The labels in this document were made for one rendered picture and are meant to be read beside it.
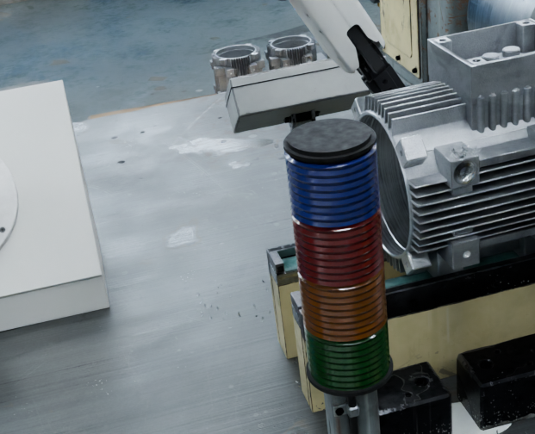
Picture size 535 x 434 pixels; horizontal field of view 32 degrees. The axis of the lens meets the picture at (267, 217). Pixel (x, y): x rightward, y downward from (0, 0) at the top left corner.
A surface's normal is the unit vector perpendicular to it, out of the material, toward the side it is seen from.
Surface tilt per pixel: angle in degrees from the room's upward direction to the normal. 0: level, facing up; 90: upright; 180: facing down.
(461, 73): 90
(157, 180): 0
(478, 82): 90
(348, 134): 0
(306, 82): 52
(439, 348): 90
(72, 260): 44
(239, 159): 0
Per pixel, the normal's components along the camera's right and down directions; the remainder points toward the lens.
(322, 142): -0.11, -0.88
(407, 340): 0.25, 0.43
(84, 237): 0.08, -0.33
